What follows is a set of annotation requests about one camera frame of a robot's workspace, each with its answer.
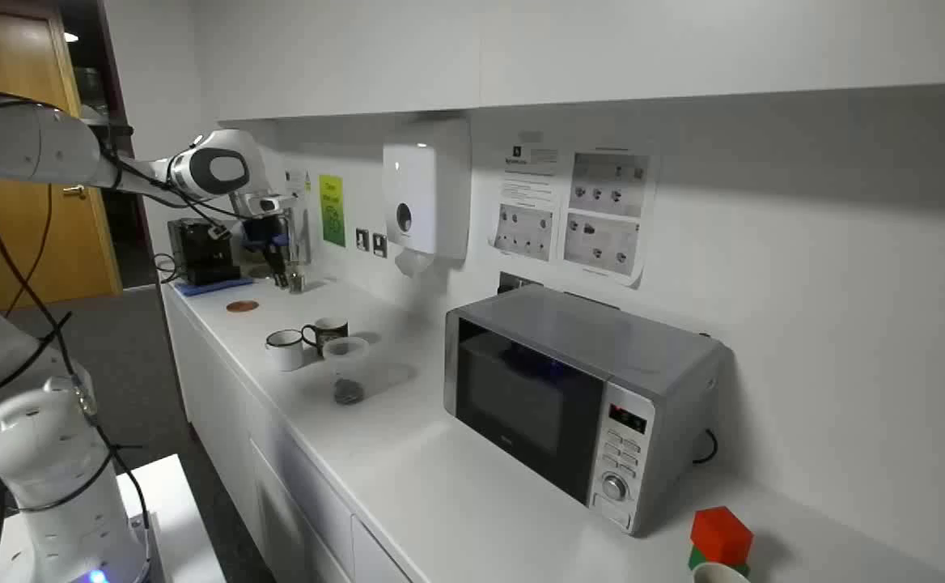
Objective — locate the white robot base table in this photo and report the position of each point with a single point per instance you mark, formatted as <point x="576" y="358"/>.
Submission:
<point x="179" y="530"/>

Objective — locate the grey tall container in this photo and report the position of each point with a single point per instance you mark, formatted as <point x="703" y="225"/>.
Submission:
<point x="299" y="237"/>

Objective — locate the white lower cabinet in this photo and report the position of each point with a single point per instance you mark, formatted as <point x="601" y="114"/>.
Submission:
<point x="224" y="415"/>

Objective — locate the small white cup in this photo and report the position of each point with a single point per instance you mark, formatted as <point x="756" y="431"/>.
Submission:
<point x="716" y="575"/>

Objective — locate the silver microwave oven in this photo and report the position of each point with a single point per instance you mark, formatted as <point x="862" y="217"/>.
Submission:
<point x="556" y="401"/>

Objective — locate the black coffee machine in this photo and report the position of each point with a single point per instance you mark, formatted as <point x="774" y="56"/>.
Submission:
<point x="201" y="250"/>

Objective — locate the white sheet with logo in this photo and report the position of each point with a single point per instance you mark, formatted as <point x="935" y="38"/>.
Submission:
<point x="528" y="195"/>

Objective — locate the black mug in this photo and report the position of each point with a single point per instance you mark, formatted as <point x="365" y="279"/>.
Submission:
<point x="327" y="331"/>

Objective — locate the blue mat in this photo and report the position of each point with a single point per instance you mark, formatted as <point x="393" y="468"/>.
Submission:
<point x="214" y="287"/>

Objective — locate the white cabinet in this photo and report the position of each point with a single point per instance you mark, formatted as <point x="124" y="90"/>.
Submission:
<point x="602" y="43"/>
<point x="224" y="415"/>

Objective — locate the green block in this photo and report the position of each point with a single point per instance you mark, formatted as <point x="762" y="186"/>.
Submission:
<point x="696" y="559"/>

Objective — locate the brown coins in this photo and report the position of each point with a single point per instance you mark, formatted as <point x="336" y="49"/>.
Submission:
<point x="348" y="391"/>

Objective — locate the white upper cabinet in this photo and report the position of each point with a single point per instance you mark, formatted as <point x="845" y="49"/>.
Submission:
<point x="602" y="43"/>

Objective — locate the silver wall switch socket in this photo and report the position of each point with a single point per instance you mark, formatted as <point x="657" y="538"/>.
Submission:
<point x="378" y="243"/>

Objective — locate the green wall poster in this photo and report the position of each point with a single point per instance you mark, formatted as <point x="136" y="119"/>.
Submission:
<point x="332" y="212"/>

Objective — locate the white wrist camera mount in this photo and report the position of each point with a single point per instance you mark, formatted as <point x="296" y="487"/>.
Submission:
<point x="261" y="203"/>

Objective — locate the white sheet with photos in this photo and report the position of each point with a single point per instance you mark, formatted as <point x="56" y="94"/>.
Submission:
<point x="607" y="214"/>

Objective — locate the colourless plastic cup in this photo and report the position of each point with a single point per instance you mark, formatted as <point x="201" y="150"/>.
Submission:
<point x="344" y="363"/>

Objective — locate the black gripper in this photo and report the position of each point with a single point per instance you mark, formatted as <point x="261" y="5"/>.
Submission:
<point x="262" y="233"/>

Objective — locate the white paper towel dispenser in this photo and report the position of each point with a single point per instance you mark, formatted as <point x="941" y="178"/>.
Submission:
<point x="425" y="200"/>

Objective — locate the white enamel mug dark rim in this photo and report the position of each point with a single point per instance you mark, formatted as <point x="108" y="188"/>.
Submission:
<point x="282" y="348"/>

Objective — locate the red block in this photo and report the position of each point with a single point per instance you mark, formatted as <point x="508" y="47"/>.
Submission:
<point x="724" y="532"/>

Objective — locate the wooden door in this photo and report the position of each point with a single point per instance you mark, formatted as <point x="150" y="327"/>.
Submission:
<point x="14" y="59"/>

